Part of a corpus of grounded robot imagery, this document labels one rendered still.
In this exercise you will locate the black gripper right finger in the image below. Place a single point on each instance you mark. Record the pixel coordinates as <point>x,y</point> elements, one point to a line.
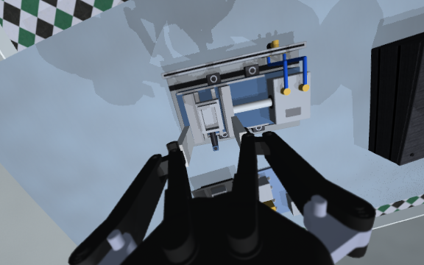
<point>341,220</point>

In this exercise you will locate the yellow rectangular block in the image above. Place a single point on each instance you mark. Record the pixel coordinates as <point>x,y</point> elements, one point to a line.
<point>270,204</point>

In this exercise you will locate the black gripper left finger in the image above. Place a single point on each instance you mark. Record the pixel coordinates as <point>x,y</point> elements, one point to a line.
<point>126,226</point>

